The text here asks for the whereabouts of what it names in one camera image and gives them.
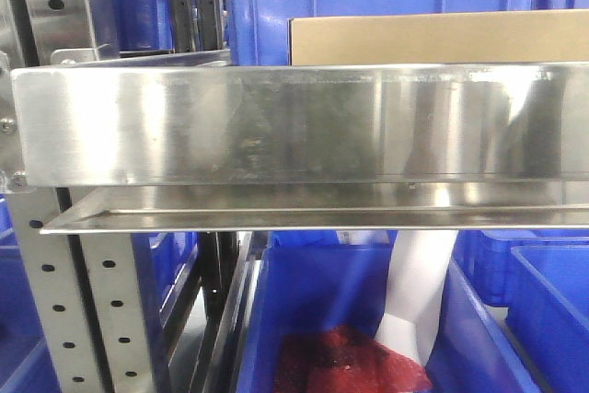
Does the stainless steel shelf lip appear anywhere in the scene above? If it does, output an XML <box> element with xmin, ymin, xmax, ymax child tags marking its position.
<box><xmin>11</xmin><ymin>63</ymin><xmax>588</xmax><ymax>234</ymax></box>

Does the tall brown cardboard box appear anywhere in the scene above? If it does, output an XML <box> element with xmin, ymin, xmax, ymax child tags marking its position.
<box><xmin>289</xmin><ymin>9</ymin><xmax>588</xmax><ymax>65</ymax></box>

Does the red mesh bag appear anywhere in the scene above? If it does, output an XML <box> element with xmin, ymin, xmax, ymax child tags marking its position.
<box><xmin>272</xmin><ymin>325</ymin><xmax>433</xmax><ymax>392</ymax></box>

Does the right lower blue bin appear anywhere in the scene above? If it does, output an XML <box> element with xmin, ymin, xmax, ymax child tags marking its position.
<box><xmin>506</xmin><ymin>246</ymin><xmax>588</xmax><ymax>392</ymax></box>

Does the perforated steel shelf upright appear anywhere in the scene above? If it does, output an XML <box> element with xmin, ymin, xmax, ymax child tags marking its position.
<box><xmin>1</xmin><ymin>0</ymin><xmax>171</xmax><ymax>392</ymax></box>

